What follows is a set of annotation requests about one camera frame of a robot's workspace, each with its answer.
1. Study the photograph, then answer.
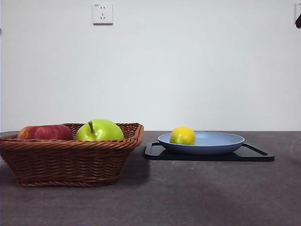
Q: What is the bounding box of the blue round plate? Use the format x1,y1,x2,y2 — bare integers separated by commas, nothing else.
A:
158,131,245,155

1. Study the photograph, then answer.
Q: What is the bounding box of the yellow-green lemon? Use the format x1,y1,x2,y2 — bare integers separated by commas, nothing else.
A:
169,126,196,145

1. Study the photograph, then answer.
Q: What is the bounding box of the brown wicker basket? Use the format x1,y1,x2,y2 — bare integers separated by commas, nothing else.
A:
0,122,144,188

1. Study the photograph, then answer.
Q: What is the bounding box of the black rectangular tray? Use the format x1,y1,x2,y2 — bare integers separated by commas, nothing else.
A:
143,141,275,162

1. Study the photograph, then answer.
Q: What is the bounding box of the green apple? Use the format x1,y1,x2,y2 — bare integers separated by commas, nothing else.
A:
74,118,125,142

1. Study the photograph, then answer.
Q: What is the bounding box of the red apple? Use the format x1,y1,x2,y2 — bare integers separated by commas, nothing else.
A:
17,124,73,141

